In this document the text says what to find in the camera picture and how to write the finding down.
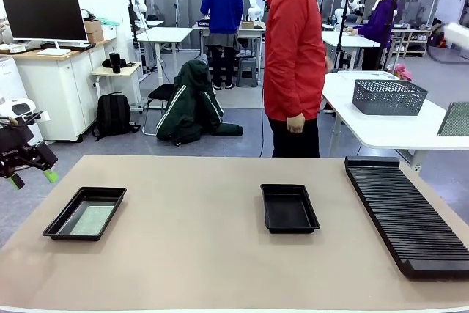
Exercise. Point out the black backpack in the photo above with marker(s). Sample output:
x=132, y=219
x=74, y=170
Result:
x=113, y=115

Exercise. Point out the black metal chair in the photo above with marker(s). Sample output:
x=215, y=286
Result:
x=161, y=91

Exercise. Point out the person in blue hoodie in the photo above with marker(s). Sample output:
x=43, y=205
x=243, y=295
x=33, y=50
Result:
x=221, y=1

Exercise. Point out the large white table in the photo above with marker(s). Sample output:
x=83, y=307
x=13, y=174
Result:
x=384, y=129

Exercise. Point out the black tumbler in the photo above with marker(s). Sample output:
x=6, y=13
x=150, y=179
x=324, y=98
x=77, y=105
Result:
x=115, y=63

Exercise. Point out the low shelf with shoes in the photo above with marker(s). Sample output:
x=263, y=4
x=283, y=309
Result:
x=410, y=45

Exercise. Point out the brown cardboard box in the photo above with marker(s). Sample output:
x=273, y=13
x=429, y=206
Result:
x=93, y=29

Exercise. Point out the red-sleeved right forearm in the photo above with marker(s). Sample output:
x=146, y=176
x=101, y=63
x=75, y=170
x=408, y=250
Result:
x=308, y=96

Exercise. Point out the grey perforated basket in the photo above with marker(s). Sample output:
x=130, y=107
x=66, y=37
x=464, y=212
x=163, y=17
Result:
x=388, y=98

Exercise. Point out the grey plastic stool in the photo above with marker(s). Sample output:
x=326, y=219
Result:
x=247, y=71

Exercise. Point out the person's left hand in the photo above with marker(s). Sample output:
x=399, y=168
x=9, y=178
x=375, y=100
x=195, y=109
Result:
x=329, y=65

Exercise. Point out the large black ESD tray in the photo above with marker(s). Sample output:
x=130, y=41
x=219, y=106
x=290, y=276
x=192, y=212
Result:
x=64, y=223

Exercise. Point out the pink bag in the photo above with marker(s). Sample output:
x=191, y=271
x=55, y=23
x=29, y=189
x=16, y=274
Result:
x=401, y=71

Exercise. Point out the small black ESD tray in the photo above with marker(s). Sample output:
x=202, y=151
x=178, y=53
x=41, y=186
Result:
x=289, y=210

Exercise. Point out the white plastic bin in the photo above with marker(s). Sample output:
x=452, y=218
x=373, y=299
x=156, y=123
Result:
x=109, y=32

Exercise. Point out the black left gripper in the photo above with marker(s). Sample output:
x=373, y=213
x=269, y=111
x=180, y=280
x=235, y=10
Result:
x=11, y=148

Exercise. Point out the small white desk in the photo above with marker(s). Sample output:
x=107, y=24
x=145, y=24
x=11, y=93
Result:
x=165, y=34

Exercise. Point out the black computer monitor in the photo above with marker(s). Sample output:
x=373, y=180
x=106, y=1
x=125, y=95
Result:
x=44, y=16

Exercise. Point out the white background table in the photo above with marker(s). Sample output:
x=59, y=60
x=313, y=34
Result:
x=351, y=40

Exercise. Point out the black keyboard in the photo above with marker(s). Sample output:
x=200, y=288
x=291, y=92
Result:
x=73, y=47

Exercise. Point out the person in red jacket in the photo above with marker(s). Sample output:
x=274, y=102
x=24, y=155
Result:
x=293, y=34

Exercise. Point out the small wooden side table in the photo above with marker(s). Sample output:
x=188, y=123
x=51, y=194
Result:
x=124, y=71

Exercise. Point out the person's right hand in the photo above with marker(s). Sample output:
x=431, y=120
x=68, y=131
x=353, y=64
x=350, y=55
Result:
x=296, y=124

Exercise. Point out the person in purple top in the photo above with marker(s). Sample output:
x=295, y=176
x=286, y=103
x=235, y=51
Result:
x=381, y=20

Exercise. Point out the black slotted rack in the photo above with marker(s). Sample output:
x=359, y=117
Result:
x=403, y=214

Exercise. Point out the cluttered background work table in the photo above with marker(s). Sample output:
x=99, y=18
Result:
x=253, y=31

